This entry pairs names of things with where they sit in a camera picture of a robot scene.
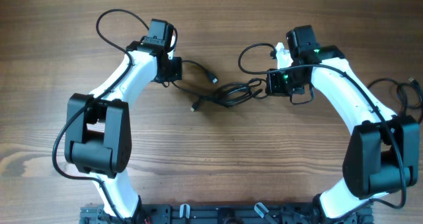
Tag black usb cable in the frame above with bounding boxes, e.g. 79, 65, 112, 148
190, 77, 269, 112
165, 59, 219, 101

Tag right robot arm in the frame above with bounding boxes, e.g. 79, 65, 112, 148
266, 25, 420, 223

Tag left camera cable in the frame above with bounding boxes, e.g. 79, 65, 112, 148
52, 8, 151, 224

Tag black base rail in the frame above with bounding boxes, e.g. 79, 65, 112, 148
79, 202, 374, 224

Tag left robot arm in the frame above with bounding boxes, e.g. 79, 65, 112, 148
64, 19, 182, 223

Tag camera cable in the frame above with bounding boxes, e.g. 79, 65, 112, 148
52, 8, 151, 224
237, 42, 407, 223

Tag right camera cable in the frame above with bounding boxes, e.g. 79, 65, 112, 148
237, 42, 407, 223

